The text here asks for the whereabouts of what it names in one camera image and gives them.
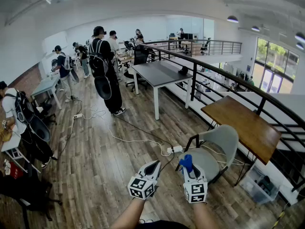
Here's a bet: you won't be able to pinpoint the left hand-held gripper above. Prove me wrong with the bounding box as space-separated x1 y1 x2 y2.
127 160 162 201

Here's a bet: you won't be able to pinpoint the long white cable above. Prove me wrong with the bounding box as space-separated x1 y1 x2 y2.
82 104 171 157

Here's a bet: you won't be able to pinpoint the glass entrance doors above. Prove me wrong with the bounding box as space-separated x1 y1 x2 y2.
252 37 300 94

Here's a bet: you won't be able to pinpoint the person's black shirt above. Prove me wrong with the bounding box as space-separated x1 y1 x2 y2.
137 219 189 229

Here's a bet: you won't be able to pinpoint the red box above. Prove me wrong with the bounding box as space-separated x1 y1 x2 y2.
9 168 24 180

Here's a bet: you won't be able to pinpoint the yellow black striped tape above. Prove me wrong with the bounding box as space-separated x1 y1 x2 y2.
271 200 290 229

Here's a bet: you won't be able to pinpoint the pale grey table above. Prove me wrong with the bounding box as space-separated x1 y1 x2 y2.
30 76 62 110

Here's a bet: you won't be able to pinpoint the dark grey table white legs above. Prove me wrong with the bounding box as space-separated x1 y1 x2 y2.
131 60 193 121

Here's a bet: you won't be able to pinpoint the long black cable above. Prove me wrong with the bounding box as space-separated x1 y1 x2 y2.
115 115 176 174

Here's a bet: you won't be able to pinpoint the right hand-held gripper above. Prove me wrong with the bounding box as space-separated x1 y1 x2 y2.
183 163 208 204

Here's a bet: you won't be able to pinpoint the white desk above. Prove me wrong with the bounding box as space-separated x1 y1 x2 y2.
0 125 41 174

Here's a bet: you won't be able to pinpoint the clear plastic storage box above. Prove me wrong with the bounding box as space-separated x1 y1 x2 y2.
239 165 281 205

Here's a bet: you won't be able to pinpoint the person's left forearm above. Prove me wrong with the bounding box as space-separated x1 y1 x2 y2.
110 198 146 229

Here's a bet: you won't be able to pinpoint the person's right forearm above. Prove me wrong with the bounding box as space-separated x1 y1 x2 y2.
192 202 216 229

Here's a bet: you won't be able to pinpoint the grey shell chair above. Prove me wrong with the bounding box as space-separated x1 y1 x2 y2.
175 124 240 185

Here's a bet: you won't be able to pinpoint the thin white cable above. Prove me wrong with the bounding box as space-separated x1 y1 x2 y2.
182 144 251 167

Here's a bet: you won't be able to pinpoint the brown wooden table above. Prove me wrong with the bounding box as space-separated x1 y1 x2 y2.
201 95 282 187

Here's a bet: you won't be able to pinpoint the black office chair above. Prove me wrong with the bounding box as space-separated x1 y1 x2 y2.
201 37 212 54
123 45 149 93

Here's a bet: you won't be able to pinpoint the blue cloth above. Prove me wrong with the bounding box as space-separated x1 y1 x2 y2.
178 154 194 174

